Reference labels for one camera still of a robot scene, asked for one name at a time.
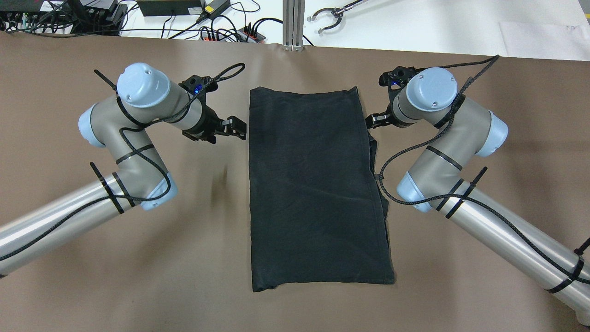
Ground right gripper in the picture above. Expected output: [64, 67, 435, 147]
[365, 104, 418, 130]

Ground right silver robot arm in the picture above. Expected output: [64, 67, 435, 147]
[365, 55, 590, 326]

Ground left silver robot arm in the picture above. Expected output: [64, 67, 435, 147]
[0, 63, 247, 277]

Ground black t-shirt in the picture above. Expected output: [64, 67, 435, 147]
[248, 88, 396, 292]

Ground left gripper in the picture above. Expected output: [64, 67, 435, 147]
[183, 108, 247, 144]

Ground black power strip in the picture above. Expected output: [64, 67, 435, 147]
[237, 24, 267, 44]

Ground aluminium frame post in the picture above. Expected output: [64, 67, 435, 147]
[282, 0, 305, 51]

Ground silver reacher grabber tool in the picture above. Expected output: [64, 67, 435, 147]
[306, 0, 367, 34]

